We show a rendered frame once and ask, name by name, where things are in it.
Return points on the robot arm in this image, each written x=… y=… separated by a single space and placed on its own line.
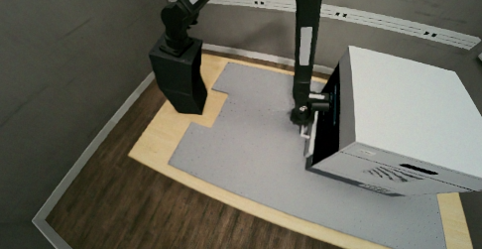
x=178 y=17

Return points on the grey boxy benchtop instrument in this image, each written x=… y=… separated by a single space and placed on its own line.
x=396 y=127

